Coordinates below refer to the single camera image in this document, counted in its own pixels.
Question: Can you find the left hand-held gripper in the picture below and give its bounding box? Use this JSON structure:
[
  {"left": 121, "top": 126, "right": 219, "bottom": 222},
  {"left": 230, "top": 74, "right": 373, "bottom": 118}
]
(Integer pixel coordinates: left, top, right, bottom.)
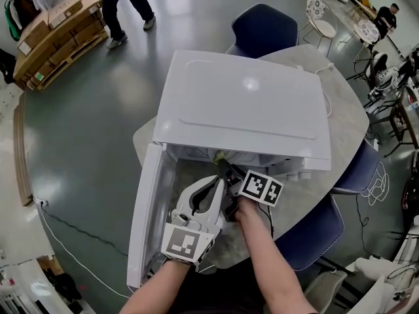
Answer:
[{"left": 160, "top": 175, "right": 227, "bottom": 268}]

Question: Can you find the white floor cable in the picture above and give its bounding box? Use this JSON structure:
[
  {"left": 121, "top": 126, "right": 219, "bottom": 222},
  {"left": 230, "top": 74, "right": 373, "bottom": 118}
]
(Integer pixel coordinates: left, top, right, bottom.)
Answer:
[{"left": 35, "top": 204, "right": 132, "bottom": 300}]

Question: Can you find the person's right forearm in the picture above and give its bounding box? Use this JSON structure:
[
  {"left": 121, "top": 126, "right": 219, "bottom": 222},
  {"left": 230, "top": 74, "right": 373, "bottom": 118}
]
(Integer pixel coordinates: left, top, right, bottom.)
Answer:
[{"left": 236, "top": 219, "right": 319, "bottom": 314}]

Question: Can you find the dark blue chair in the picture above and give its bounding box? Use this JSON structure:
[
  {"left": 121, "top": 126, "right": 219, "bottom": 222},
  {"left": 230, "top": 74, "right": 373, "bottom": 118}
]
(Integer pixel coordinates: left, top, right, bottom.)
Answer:
[
  {"left": 225, "top": 3, "right": 300, "bottom": 59},
  {"left": 329, "top": 139, "right": 382, "bottom": 196},
  {"left": 274, "top": 194, "right": 345, "bottom": 271}
]

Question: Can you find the white patterned metal chair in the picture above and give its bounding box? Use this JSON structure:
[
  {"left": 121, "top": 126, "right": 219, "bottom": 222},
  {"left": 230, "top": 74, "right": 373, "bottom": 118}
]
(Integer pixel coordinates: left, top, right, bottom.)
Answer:
[
  {"left": 337, "top": 18, "right": 381, "bottom": 62},
  {"left": 299, "top": 0, "right": 338, "bottom": 58}
]

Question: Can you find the person's black clothing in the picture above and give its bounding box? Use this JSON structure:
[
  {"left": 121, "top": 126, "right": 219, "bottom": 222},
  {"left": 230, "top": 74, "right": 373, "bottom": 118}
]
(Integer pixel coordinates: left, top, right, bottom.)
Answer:
[{"left": 170, "top": 258, "right": 268, "bottom": 314}]

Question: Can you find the white looped cable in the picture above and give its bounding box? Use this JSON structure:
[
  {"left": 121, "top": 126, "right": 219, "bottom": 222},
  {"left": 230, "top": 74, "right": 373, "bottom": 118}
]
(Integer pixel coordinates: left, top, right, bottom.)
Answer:
[{"left": 359, "top": 161, "right": 391, "bottom": 207}]

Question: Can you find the person's left forearm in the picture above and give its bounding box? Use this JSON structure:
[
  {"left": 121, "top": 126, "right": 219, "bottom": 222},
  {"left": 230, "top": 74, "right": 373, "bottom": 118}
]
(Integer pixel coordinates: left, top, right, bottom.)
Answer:
[{"left": 118, "top": 258, "right": 197, "bottom": 314}]

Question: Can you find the dark purple eggplant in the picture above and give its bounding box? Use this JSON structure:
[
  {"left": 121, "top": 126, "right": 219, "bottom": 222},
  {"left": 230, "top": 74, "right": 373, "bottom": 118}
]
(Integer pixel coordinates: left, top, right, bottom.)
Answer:
[{"left": 211, "top": 150, "right": 235, "bottom": 178}]

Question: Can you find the black floor cable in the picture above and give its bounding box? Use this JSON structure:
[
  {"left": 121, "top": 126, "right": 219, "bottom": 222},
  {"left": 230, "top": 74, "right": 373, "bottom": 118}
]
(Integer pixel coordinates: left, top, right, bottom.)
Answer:
[{"left": 39, "top": 204, "right": 129, "bottom": 258}]

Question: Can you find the dark wooden side table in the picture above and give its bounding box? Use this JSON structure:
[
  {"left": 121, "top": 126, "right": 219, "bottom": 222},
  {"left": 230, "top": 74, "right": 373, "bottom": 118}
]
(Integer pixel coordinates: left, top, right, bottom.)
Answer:
[{"left": 369, "top": 85, "right": 419, "bottom": 158}]

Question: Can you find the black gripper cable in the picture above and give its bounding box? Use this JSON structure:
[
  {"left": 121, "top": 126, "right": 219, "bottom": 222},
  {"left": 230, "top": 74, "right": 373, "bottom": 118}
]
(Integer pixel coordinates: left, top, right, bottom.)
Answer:
[{"left": 257, "top": 204, "right": 276, "bottom": 240}]

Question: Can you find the person's right hand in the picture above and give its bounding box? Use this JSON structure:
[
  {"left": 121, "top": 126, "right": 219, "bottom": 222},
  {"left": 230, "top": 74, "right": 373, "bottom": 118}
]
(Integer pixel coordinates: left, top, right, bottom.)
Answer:
[{"left": 234, "top": 196, "right": 263, "bottom": 224}]

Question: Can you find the black office chair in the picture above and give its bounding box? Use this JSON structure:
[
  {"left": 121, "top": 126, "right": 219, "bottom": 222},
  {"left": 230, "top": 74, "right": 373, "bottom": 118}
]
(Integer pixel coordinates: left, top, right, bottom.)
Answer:
[{"left": 346, "top": 49, "right": 401, "bottom": 108}]

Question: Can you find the thin black cable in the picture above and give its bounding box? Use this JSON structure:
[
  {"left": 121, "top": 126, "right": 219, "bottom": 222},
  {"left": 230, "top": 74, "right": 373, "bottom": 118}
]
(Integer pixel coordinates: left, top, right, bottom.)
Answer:
[{"left": 354, "top": 194, "right": 384, "bottom": 260}]

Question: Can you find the stack of cardboard boxes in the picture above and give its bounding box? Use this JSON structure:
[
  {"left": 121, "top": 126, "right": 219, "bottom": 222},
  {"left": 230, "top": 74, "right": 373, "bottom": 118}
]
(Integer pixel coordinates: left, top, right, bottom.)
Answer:
[{"left": 12, "top": 0, "right": 110, "bottom": 92}]

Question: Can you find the clothes rack with garments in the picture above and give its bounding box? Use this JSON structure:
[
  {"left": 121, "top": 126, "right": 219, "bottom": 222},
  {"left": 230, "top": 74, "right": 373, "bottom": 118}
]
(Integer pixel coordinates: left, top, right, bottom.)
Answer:
[{"left": 3, "top": 0, "right": 60, "bottom": 42}]

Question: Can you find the white microwave power cable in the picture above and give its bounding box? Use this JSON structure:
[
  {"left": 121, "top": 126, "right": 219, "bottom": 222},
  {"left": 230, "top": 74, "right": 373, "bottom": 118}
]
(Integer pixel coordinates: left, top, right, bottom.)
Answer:
[{"left": 314, "top": 62, "right": 335, "bottom": 118}]

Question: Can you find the white shelf unit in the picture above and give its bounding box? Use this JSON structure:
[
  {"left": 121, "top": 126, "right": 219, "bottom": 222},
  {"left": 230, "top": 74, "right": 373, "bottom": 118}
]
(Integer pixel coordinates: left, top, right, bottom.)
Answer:
[{"left": 0, "top": 256, "right": 86, "bottom": 314}]

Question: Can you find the white microwave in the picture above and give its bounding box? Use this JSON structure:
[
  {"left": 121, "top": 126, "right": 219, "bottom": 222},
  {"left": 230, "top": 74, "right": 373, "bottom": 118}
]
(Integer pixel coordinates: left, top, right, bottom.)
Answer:
[{"left": 126, "top": 49, "right": 332, "bottom": 296}]

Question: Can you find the black bag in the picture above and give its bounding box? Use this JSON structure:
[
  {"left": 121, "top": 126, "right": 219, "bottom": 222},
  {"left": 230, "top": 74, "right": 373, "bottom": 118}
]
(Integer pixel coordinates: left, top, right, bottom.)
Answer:
[{"left": 0, "top": 48, "right": 17, "bottom": 85}]

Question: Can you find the white plastic chair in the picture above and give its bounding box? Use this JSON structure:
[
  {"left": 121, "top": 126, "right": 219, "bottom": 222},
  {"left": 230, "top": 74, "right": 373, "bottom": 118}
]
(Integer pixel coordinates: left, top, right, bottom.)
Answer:
[{"left": 303, "top": 269, "right": 348, "bottom": 314}]

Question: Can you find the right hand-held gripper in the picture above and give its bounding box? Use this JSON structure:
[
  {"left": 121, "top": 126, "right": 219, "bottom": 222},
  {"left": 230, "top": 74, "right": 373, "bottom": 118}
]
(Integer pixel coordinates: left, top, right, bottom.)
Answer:
[{"left": 223, "top": 162, "right": 284, "bottom": 223}]

